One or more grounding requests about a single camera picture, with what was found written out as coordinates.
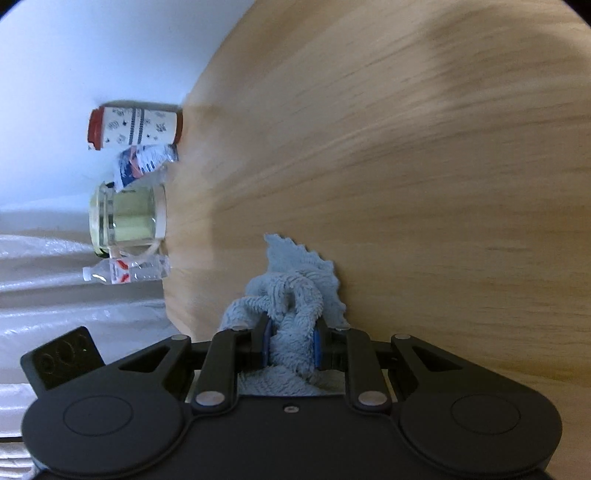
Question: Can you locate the light blue cleaning cloth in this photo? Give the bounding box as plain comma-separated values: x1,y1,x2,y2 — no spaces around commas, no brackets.
219,234,349,397

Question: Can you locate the clear plastic water bottle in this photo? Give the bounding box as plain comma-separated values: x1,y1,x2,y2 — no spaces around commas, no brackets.
82,254,170,285

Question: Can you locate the glass kettle with tea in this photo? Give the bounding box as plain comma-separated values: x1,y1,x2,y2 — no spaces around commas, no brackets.
88,183,167,258

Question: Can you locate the crumpled blue white packet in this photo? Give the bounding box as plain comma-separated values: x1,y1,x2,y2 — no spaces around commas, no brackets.
113,145,179,192

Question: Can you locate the red lidded patterned tumbler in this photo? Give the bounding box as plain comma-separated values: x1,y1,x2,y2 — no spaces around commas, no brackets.
87,106,184,151

